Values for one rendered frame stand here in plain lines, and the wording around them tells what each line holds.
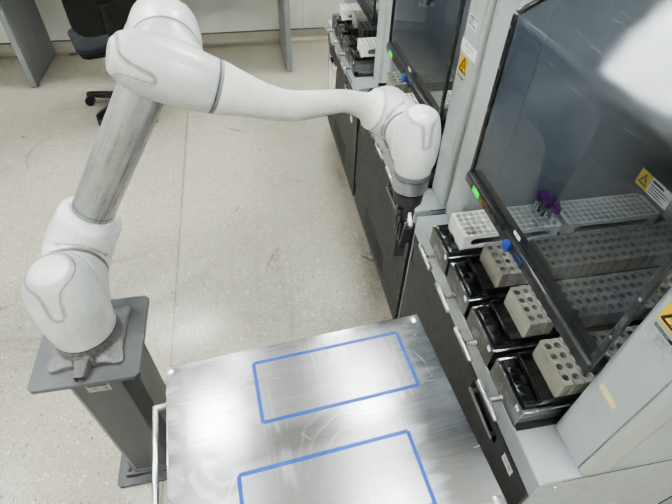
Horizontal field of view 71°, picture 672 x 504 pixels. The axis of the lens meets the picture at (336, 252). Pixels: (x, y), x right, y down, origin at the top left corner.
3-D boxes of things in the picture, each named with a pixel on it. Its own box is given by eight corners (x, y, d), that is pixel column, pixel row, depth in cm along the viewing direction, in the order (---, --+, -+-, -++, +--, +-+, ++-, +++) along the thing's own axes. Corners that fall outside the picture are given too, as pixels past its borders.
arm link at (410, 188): (426, 157, 117) (422, 177, 121) (390, 159, 116) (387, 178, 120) (435, 179, 111) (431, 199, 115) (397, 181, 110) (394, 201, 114)
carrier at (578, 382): (574, 397, 100) (585, 384, 96) (565, 399, 100) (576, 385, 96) (547, 351, 108) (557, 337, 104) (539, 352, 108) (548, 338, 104)
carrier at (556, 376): (564, 399, 100) (575, 385, 96) (555, 400, 100) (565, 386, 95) (539, 352, 108) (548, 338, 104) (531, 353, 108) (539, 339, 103)
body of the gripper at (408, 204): (427, 197, 115) (422, 225, 121) (419, 177, 121) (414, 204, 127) (398, 199, 114) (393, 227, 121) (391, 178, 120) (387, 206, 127)
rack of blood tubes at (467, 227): (538, 218, 143) (545, 202, 139) (554, 240, 136) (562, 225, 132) (446, 228, 139) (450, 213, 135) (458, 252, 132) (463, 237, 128)
